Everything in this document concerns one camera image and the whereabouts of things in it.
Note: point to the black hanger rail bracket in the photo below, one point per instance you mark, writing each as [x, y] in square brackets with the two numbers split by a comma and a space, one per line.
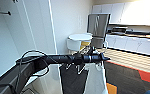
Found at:
[4, 12]

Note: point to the small black wardrobe fitting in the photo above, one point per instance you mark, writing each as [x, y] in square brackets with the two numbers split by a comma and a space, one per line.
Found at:
[14, 1]

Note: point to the white lower kitchen cabinets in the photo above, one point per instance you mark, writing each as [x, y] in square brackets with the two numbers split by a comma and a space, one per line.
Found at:
[134, 43]

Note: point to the white wardrobe door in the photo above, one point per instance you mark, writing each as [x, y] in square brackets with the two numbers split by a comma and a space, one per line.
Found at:
[37, 26]

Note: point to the white kitchen cabinets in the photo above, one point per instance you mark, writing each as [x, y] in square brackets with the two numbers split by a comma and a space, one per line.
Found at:
[124, 11]
[134, 43]

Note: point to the small yellow seat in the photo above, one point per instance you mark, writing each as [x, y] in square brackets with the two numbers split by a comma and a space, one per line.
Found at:
[86, 43]

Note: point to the white round laundry tub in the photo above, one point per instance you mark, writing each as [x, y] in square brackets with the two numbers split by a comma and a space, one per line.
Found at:
[78, 40]

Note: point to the white drying rack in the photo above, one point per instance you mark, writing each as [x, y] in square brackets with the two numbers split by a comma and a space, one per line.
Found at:
[74, 68]

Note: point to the dark countertop appliance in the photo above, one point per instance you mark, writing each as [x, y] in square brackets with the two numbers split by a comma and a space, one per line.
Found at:
[119, 30]

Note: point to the white upper kitchen cabinets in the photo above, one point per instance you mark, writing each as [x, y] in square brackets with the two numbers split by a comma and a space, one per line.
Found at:
[124, 11]

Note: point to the stainless steel refrigerator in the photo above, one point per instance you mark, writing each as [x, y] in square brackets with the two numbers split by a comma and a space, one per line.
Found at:
[98, 26]

